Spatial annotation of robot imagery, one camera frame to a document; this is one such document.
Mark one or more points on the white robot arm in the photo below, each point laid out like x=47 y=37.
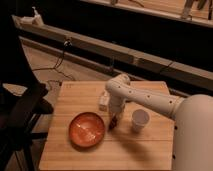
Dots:
x=193 y=133

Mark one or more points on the orange bowl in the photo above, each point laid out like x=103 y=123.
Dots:
x=86 y=130

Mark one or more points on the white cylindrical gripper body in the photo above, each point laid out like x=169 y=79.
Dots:
x=116 y=109

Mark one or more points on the black chair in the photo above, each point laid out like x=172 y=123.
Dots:
x=18 y=117

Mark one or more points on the white pump dispenser bottle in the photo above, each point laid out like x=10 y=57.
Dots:
x=37 y=17

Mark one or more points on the white squeeze bottle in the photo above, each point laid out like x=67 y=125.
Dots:
x=103 y=101

